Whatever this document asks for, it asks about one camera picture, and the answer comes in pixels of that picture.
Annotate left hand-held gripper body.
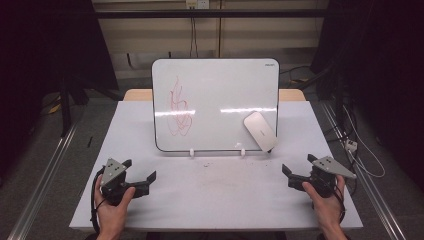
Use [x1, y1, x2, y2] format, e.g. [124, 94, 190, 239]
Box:
[99, 158, 132, 206]

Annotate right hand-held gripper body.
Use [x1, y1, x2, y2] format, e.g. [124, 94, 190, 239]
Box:
[309, 155, 357, 198]

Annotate white whiteboard eraser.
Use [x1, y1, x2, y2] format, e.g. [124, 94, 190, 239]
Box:
[243, 111, 278, 153]

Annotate white magnetic whiteboard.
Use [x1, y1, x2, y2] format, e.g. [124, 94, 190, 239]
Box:
[151, 58, 280, 153]

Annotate person's right hand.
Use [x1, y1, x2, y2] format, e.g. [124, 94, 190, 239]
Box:
[302, 175, 346, 233]

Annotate person's left hand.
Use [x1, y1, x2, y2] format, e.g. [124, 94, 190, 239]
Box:
[94, 176, 136, 238]

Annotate wooden table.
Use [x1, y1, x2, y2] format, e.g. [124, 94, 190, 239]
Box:
[123, 88, 307, 103]

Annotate black metal stand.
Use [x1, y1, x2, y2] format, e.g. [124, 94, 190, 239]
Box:
[57, 74, 90, 138]

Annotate black curtain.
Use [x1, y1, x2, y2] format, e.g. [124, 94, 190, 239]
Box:
[0, 0, 120, 178]
[309, 0, 424, 183]

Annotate black horizontal bar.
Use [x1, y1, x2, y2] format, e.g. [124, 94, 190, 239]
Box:
[94, 9, 330, 20]

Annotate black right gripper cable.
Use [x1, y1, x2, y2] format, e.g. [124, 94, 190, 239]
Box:
[333, 185, 347, 224]

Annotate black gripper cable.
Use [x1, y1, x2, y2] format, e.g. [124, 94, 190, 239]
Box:
[90, 166, 106, 234]
[333, 185, 347, 224]

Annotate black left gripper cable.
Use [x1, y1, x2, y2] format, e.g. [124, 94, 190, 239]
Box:
[90, 166, 106, 234]

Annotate aluminium floor rail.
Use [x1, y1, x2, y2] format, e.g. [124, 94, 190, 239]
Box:
[7, 122, 80, 240]
[319, 100, 407, 240]

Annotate white floor cable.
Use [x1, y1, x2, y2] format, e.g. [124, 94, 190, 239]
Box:
[342, 105, 387, 179]

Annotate black floor cable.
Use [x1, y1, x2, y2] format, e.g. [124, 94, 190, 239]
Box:
[279, 65, 312, 85]

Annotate black hanging wall cables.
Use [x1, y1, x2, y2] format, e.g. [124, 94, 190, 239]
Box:
[189, 16, 198, 59]

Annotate white wall socket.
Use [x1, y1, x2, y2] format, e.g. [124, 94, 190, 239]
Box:
[185, 0, 211, 10]

